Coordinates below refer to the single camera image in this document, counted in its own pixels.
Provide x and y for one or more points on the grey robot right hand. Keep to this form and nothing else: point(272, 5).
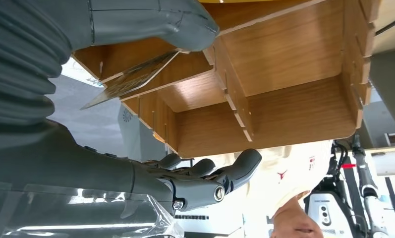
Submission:
point(69, 164)

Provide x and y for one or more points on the white raised counter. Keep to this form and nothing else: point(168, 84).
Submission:
point(391, 162)

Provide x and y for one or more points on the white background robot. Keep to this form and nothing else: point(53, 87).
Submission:
point(325, 213)

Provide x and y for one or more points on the person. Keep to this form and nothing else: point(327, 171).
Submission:
point(266, 197)

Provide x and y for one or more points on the wooden divided box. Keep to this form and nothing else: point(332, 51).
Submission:
point(282, 59)

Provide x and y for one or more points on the grey laptop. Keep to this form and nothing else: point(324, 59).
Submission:
point(391, 85)

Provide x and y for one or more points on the beige wooden desk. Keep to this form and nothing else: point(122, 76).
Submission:
point(394, 42)

